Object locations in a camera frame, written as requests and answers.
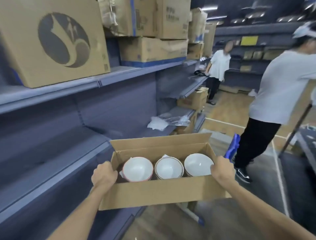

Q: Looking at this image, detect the person's right hand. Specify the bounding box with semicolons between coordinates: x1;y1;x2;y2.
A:
210;156;237;189

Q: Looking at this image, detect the person's left hand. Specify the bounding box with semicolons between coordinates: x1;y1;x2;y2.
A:
91;161;118;190

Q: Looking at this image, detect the person's right forearm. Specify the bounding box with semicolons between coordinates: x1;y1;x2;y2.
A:
218;180;316;240

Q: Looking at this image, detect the person's left forearm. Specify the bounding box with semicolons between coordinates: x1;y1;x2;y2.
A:
48;183;111;240

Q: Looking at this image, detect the plain white bowl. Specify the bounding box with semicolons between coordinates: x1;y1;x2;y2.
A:
184;153;214;177

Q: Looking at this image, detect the white bowl with red rim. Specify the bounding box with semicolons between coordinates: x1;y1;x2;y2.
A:
122;157;154;182

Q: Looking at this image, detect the white bowl with gold rim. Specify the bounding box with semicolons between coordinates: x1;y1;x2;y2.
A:
155;156;184;180

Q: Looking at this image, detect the grey metal shelving unit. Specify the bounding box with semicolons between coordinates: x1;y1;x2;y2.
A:
0;37;210;240

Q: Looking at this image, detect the clear plastic wrapping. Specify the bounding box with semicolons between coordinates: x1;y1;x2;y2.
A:
147;115;192;131

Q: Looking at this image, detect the small cardboard box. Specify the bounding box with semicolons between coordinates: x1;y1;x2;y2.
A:
177;87;209;111

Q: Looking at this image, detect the black metal trolley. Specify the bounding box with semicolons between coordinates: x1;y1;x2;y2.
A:
278;103;316;188

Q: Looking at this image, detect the grey background shelving unit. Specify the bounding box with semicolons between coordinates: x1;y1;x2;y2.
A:
213;22;305;87

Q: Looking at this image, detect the flat cardboard box blue stripe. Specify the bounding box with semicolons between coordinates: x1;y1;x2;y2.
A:
118;37;189;68

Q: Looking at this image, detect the yellow sign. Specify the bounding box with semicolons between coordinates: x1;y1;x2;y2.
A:
240;36;259;46

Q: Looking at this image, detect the large cardboard box round logo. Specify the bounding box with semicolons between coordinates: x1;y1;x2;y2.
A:
0;0;111;89

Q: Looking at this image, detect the cardboard box on shelf end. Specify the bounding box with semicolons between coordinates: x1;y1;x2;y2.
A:
188;7;208;44

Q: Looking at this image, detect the cardboard box with blue tape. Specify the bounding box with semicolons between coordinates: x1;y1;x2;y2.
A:
98;0;158;37

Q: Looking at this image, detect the tall cardboard box with print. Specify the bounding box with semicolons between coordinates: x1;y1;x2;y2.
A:
156;0;192;40

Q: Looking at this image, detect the white head-mounted device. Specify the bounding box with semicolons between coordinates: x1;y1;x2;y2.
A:
292;21;316;39

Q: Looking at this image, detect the blue plastic cart handle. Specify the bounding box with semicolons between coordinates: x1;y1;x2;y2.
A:
224;134;240;162

